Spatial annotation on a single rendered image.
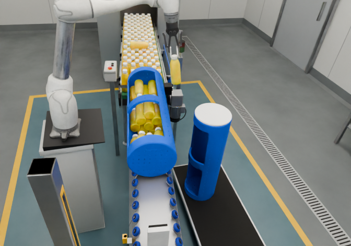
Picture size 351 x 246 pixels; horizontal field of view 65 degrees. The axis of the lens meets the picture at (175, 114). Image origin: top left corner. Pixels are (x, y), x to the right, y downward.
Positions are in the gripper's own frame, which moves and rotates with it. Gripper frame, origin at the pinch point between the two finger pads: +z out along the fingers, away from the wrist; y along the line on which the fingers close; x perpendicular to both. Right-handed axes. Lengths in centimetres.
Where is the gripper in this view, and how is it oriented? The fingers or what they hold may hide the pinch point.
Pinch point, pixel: (174, 52)
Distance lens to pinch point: 187.2
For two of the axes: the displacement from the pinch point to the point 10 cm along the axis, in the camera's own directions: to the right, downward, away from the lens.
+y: 10.0, -0.9, 0.2
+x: -0.7, -5.5, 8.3
